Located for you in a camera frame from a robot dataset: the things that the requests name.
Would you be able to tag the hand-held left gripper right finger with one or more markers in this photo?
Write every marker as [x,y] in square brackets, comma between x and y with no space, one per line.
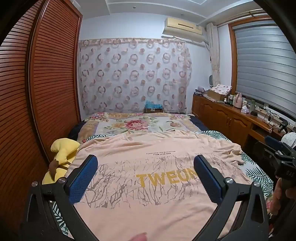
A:
[208,178]

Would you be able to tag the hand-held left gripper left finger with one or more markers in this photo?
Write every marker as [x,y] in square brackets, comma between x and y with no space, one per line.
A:
[83,178]

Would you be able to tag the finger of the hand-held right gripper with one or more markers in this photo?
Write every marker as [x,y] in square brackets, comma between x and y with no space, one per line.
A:
[272,141]

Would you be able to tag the peach printed t-shirt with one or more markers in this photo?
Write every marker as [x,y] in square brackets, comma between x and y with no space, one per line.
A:
[150,208]

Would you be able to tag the person's right hand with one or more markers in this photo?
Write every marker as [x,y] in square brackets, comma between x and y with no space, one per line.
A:
[281,197]

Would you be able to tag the white mesh object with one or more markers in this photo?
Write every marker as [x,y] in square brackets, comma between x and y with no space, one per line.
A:
[289,139]

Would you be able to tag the green leaf print blanket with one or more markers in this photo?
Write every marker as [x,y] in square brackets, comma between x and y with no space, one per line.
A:
[254,171]

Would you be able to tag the yellow plush toy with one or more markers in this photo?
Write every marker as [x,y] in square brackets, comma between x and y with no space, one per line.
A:
[64,148]

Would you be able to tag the pink tissue packet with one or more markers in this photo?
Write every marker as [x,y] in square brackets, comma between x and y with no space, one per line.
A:
[245,109]

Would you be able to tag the pink thermos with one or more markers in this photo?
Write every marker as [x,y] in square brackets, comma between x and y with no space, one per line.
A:
[239,102]

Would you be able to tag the wooden cabinet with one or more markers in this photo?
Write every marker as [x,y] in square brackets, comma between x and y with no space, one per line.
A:
[222,113]

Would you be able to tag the floral blanket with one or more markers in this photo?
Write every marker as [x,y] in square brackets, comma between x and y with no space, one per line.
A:
[134,125]

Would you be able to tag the large cardboard box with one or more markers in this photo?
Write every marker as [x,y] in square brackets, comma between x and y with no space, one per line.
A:
[214,95]

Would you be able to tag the grey window blind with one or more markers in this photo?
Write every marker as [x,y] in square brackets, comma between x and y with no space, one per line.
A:
[266,64]

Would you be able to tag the small white fan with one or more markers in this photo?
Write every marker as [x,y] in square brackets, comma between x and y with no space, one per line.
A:
[211,81]

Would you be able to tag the small cardboard box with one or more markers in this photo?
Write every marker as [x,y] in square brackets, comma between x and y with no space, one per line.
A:
[152,110]

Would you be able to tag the cream window curtain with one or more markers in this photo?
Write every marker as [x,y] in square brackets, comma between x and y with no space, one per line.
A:
[215,58]

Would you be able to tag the wooden louvered wardrobe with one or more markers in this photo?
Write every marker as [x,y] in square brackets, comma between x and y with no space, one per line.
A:
[50,81]

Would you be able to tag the beige air conditioner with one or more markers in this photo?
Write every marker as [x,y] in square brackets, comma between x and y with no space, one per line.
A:
[182,27]

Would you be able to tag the wooden window frame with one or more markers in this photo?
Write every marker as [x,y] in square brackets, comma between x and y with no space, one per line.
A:
[233,58]

